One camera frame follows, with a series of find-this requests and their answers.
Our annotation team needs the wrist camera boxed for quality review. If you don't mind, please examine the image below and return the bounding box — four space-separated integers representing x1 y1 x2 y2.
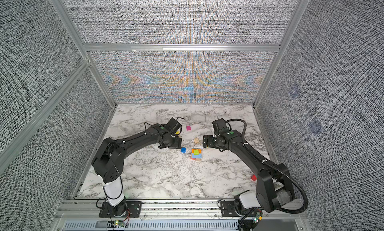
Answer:
212 118 232 136
165 117 182 136

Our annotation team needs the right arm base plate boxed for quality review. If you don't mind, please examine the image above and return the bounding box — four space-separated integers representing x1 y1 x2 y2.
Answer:
217 199 263 218

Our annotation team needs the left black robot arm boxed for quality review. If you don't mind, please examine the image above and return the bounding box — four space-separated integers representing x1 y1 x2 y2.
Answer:
92 118 182 217

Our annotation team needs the light blue wood block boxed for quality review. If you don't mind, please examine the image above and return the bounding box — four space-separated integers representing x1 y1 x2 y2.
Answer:
191 154 202 159

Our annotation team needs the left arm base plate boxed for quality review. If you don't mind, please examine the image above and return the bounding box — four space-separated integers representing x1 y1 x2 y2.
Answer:
99 201 143 218

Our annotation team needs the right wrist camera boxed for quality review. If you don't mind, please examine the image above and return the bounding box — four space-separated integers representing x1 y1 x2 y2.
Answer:
212 118 232 136

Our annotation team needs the orange wood block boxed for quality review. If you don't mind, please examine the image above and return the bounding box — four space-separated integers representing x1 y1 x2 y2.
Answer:
191 149 202 155

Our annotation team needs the aluminium mounting rail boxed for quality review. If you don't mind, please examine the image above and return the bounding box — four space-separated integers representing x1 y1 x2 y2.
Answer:
55 197 307 221

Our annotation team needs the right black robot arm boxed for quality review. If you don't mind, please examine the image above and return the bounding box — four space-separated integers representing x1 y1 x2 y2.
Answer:
203 130 295 214

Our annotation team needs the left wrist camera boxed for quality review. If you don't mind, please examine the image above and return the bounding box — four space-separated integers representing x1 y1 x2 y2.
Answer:
165 117 182 136

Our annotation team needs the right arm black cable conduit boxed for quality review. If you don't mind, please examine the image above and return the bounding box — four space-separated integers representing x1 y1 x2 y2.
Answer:
226 118 309 214

